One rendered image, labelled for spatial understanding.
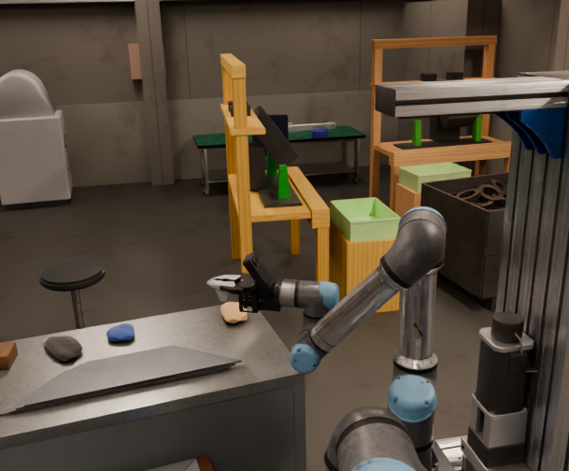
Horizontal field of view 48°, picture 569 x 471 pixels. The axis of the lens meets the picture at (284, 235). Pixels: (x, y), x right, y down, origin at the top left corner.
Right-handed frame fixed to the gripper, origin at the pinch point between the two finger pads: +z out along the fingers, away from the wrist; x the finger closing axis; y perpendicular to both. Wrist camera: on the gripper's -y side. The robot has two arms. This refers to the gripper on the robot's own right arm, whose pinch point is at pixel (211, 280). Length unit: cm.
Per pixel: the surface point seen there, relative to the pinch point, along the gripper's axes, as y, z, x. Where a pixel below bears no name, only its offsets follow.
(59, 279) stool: 94, 155, 137
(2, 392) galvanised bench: 39, 69, -13
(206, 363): 40.4, 11.4, 13.4
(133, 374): 39, 32, 2
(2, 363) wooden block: 38, 78, -1
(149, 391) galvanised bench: 40.6, 24.2, -2.5
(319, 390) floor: 168, 5, 152
